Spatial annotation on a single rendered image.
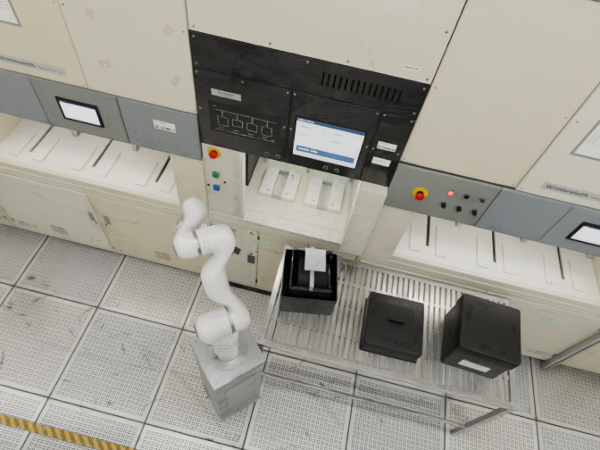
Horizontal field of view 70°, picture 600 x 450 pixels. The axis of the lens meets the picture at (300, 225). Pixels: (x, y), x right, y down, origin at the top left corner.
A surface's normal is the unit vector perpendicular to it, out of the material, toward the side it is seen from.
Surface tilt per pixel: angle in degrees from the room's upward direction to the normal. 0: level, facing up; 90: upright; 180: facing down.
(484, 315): 0
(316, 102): 90
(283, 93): 90
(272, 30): 93
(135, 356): 0
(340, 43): 93
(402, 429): 0
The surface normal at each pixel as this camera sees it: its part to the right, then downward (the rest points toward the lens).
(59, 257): 0.11, -0.57
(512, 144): -0.22, 0.79
